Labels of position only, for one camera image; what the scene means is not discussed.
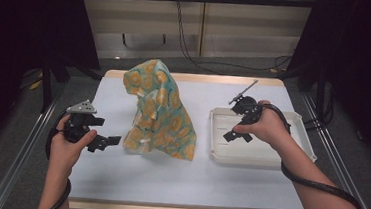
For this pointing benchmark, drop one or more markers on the metal frame rail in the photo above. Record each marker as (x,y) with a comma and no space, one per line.
(17,171)
(338,158)

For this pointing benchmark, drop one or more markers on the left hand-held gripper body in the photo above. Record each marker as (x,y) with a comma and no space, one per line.
(77,122)

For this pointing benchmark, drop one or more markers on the yellow floor tape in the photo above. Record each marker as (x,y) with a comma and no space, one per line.
(35,85)

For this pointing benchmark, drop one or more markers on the fruit print cloth bag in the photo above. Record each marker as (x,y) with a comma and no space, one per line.
(162,116)

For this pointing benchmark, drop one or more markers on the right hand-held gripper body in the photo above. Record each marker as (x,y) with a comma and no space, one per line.
(248,109)

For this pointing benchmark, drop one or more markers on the person's right hand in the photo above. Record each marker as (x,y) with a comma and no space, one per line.
(268,129)

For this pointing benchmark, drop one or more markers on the white plastic tray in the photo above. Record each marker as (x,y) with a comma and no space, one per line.
(256,153)

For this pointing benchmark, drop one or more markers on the person's left hand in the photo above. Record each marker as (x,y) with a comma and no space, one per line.
(64,155)

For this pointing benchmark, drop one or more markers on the black stand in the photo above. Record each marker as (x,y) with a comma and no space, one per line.
(46,87)
(321,91)

